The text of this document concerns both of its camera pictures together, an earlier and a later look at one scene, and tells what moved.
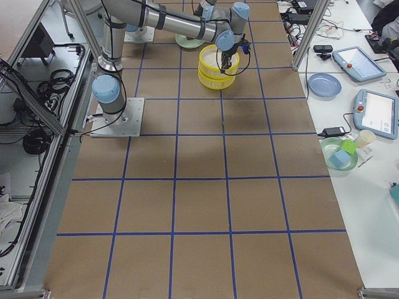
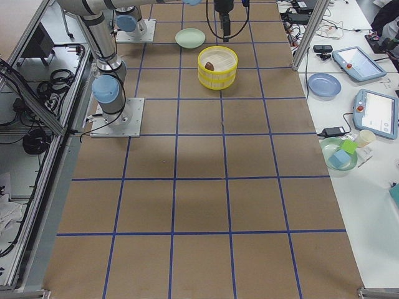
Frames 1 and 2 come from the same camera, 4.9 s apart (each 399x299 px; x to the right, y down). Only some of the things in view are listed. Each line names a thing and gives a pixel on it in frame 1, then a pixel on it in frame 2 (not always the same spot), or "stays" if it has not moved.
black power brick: x=298 y=18 stays
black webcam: x=325 y=51 stays
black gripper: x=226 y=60 -> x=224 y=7
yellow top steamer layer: x=210 y=63 stays
